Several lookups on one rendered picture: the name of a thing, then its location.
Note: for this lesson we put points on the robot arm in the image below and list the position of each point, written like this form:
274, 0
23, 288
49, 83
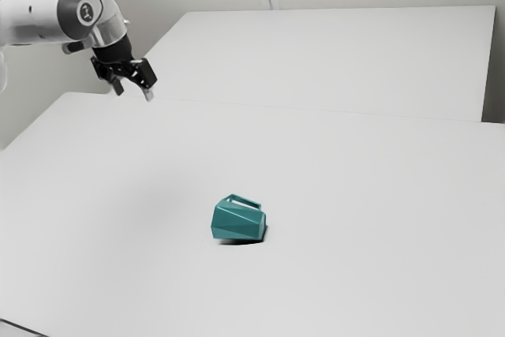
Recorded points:
35, 17

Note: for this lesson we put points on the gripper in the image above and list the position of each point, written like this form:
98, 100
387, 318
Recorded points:
118, 58

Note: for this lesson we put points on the teal faceted mug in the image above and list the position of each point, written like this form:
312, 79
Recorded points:
236, 223

